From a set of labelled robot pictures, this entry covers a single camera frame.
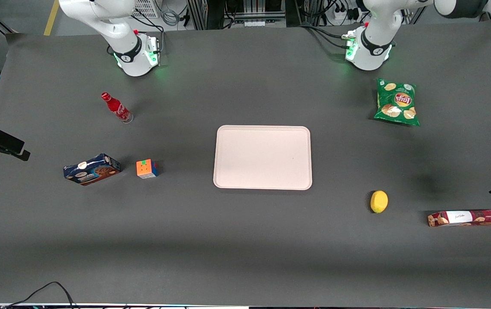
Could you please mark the red plaid cookie box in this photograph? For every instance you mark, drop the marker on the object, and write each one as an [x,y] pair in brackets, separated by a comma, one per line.
[471,217]

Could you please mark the pale pink plastic tray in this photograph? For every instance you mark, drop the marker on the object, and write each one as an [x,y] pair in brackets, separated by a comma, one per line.
[262,156]

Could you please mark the blue cookie box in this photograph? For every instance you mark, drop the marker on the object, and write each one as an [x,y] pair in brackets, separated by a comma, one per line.
[93,169]

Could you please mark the green chips bag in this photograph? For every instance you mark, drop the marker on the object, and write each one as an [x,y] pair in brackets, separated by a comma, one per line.
[396,103]

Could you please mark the yellow lemon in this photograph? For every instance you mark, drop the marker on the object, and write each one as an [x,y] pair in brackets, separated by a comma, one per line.
[379,201]

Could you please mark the white power strip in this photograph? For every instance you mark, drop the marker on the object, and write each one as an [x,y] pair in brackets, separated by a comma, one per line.
[343,13]

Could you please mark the dark grey table mat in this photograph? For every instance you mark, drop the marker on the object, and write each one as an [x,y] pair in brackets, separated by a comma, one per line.
[245,240]

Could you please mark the black equipment rack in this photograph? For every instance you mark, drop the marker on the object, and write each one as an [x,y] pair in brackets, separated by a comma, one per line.
[236,10]

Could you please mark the colourful puzzle cube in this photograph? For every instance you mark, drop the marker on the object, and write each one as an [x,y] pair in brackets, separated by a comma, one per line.
[145,168]

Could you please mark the red soda bottle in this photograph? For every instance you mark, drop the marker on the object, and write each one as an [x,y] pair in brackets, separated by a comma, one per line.
[116,107]

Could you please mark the black clamp mounted device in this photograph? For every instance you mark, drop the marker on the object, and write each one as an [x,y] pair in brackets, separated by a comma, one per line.
[0,143]

